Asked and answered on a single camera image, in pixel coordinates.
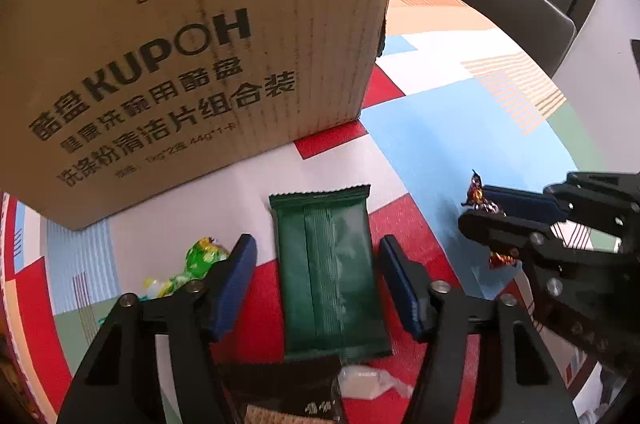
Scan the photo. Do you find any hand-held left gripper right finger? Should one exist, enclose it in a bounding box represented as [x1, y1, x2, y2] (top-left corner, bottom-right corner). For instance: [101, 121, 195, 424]
[377, 234, 581, 424]

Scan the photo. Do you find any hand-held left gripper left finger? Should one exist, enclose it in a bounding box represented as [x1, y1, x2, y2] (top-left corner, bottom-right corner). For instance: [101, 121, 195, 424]
[56, 233, 258, 424]

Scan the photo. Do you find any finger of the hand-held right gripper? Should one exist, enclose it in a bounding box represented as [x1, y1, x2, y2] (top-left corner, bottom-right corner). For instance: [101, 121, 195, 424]
[458, 209, 552, 261]
[480, 185, 572, 223]

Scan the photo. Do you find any brown foil candy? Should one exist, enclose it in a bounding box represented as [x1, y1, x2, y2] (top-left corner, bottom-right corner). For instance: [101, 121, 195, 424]
[460, 170, 519, 269]

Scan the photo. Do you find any dark green snack packet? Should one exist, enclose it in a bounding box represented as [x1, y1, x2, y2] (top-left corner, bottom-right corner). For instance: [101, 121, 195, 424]
[268, 183, 393, 363]

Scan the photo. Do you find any brown cardboard box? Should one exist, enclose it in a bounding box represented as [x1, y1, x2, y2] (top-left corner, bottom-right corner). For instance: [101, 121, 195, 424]
[0, 0, 409, 233]

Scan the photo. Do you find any round green wrapped candy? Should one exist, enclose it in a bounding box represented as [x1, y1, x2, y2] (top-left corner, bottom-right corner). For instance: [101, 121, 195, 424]
[184, 236, 231, 281]

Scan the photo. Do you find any light green candy packet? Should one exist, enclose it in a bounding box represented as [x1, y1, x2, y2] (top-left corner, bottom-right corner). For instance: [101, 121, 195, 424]
[97, 273, 192, 330]

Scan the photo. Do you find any white wrapped candy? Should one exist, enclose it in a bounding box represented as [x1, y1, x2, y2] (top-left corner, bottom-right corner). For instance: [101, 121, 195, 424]
[337, 364, 414, 401]

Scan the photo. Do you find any black biscuit packet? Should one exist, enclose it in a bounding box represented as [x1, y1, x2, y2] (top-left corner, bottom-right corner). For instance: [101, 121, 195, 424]
[219, 356, 347, 424]

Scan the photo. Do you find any dark grey dining chair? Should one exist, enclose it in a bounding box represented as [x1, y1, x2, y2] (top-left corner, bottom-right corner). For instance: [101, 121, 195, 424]
[449, 0, 577, 79]

